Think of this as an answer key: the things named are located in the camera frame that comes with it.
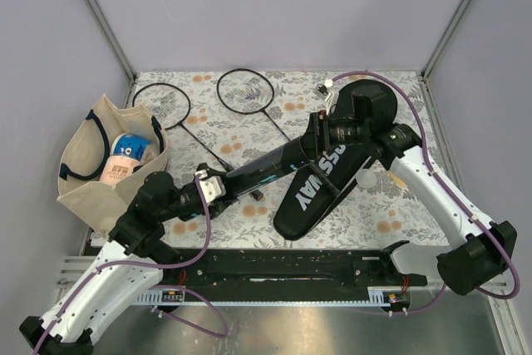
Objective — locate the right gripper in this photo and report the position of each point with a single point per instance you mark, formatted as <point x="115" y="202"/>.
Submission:
<point x="321" y="130"/>

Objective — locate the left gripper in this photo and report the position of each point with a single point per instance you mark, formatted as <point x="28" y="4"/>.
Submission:
<point x="214" y="210"/>

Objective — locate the black shuttlecock tube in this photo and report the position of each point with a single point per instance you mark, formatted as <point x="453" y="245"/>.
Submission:
<point x="277" y="163"/>

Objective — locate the translucent tube lid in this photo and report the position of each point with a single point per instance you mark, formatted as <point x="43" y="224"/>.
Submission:
<point x="366" y="178"/>

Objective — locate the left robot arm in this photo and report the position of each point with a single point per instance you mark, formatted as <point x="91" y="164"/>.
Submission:
<point x="133" y="260"/>

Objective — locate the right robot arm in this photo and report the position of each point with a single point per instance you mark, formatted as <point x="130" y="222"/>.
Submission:
<point x="478" y="249"/>

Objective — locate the right badminton racket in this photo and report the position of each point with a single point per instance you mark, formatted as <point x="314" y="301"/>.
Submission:
<point x="248" y="92"/>

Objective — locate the badminton racket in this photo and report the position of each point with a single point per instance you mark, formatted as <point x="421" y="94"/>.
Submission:
<point x="199" y="128"/>
<point x="248" y="92"/>

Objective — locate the left badminton racket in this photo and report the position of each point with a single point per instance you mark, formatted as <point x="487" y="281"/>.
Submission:
<point x="199" y="128"/>

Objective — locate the black racket cover bag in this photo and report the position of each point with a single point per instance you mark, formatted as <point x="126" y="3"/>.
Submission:
<point x="318" y="188"/>

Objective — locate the floral table mat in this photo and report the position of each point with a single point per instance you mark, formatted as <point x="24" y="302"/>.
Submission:
<point x="366" y="219"/>

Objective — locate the masking tape roll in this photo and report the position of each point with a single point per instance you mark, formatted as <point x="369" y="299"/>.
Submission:
<point x="397" y="180"/>

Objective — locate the blue white can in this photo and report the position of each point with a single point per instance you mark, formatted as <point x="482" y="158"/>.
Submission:
<point x="131" y="146"/>

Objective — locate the pink labelled jar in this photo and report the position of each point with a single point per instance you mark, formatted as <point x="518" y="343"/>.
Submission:
<point x="116" y="169"/>

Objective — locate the beige canvas tote bag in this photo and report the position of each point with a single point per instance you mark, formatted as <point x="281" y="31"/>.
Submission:
<point x="82" y="162"/>

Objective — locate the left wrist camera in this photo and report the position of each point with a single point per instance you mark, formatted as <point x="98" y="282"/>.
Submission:
<point x="212" y="187"/>

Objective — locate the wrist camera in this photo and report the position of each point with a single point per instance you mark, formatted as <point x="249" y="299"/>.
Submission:
<point x="212" y="187"/>
<point x="325" y="90"/>

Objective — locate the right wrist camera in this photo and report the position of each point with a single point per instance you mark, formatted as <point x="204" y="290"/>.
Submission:
<point x="325" y="90"/>

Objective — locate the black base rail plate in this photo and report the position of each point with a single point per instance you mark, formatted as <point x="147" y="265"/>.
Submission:
<point x="240" y="276"/>

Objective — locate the left aluminium frame post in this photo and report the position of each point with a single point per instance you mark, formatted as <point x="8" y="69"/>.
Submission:
<point x="111" y="39"/>

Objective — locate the aluminium frame post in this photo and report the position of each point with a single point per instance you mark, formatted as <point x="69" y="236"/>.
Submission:
<point x="111" y="39"/>
<point x="445" y="38"/>

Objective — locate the right aluminium frame post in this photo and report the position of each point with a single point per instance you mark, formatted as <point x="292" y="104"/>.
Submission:
<point x="445" y="38"/>

